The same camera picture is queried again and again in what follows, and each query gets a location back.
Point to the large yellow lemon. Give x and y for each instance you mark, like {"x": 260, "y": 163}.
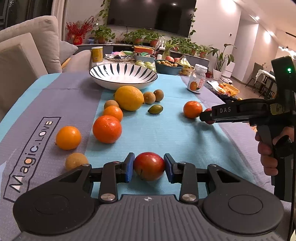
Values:
{"x": 129, "y": 98}

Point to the wall-mounted black television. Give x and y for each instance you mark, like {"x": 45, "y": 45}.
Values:
{"x": 173, "y": 17}

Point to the teal snack tray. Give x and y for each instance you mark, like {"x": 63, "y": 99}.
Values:
{"x": 144, "y": 58}

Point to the white robot vacuum dock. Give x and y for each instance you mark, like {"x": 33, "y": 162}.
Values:
{"x": 227, "y": 72}

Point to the yellow-orange round orange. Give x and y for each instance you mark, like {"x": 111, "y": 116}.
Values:
{"x": 68, "y": 138}

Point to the green olive-shaped fruit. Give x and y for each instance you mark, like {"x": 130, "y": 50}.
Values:
{"x": 155, "y": 109}

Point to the large orange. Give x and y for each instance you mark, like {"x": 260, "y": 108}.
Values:
{"x": 107, "y": 129}

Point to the striped white ceramic bowl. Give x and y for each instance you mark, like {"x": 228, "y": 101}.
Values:
{"x": 114, "y": 75}

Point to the orange box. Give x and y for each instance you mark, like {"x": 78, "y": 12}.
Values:
{"x": 141, "y": 49}

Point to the small orange mandarin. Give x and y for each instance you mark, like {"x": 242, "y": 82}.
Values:
{"x": 114, "y": 111}

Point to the tall potted plant white pot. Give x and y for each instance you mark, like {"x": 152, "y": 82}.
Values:
{"x": 221, "y": 58}

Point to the grey throw pillow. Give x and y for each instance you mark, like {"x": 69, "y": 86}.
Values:
{"x": 66, "y": 50}

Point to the tray of green fruits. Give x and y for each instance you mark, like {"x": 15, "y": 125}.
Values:
{"x": 148, "y": 65}

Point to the orange basket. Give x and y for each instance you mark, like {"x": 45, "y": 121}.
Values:
{"x": 230, "y": 89}

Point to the tv console cabinet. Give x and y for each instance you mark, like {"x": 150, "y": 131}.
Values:
{"x": 109, "y": 48}

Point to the bunch of bananas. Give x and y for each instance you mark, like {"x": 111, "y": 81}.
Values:
{"x": 187, "y": 68}

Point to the yellow canister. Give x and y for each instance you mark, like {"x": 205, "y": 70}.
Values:
{"x": 97, "y": 54}

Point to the teal bowl of longans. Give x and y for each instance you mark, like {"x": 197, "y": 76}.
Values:
{"x": 167, "y": 67}

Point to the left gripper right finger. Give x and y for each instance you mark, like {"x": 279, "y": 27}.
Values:
{"x": 185, "y": 174}

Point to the red flower vase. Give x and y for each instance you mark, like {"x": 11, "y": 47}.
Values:
{"x": 77, "y": 31}

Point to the plastic jar white lid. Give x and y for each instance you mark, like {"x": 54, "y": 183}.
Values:
{"x": 197, "y": 79}

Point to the person's right hand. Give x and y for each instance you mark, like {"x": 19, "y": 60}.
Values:
{"x": 268, "y": 162}

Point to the red apple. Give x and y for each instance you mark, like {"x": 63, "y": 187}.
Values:
{"x": 149, "y": 166}

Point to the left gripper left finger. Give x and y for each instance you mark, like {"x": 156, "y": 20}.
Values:
{"x": 113, "y": 173}

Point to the beige sofa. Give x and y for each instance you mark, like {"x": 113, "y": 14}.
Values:
{"x": 30, "y": 50}

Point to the red apples on table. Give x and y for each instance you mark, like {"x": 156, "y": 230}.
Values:
{"x": 169, "y": 58}

